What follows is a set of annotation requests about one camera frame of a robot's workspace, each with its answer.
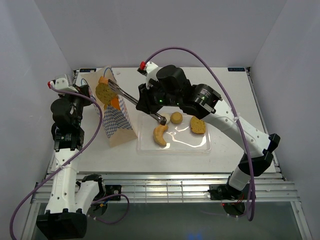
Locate heart toast slice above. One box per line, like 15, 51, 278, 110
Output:
95, 83, 117, 105
190, 116, 206, 135

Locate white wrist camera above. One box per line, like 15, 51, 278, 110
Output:
137, 61, 160, 89
47, 74, 78, 93

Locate clear plastic tray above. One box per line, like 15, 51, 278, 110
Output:
136, 113, 212, 155

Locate aluminium frame rail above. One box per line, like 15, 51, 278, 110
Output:
31, 67, 301, 205

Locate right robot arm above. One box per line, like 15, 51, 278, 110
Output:
136, 62, 281, 199

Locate black label sticker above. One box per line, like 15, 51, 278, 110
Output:
79, 68, 97, 73
227, 67, 246, 72

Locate right black label sticker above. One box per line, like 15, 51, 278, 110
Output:
227, 67, 246, 72

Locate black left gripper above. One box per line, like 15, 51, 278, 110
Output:
59, 84, 94, 127

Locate metal serving tongs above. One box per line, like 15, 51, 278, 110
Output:
108, 79, 167, 126

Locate paper bread bag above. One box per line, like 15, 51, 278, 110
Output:
78, 66, 137, 148

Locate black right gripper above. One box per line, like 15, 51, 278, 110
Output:
135, 79, 180, 115

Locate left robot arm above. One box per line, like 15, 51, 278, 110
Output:
36, 85, 106, 240

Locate small white donut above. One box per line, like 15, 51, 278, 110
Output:
160, 112, 171, 125

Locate purple cable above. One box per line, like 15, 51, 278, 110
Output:
9, 86, 130, 240
144, 46, 257, 222

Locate left black label sticker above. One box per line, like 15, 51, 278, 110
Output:
79, 68, 97, 73

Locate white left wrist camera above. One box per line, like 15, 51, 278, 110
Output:
47, 74, 78, 93

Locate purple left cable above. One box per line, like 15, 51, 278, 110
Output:
9, 86, 130, 240

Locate orange oval bread roll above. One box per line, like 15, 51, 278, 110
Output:
98, 76, 120, 110

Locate round tan bun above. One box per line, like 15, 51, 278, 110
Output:
170, 112, 183, 124

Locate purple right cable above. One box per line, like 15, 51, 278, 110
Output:
144, 46, 257, 222

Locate pale bread stick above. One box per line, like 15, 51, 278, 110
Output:
153, 124, 169, 147

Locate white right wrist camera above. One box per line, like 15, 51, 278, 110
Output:
137, 61, 160, 89

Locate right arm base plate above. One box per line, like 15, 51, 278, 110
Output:
207, 183, 250, 201

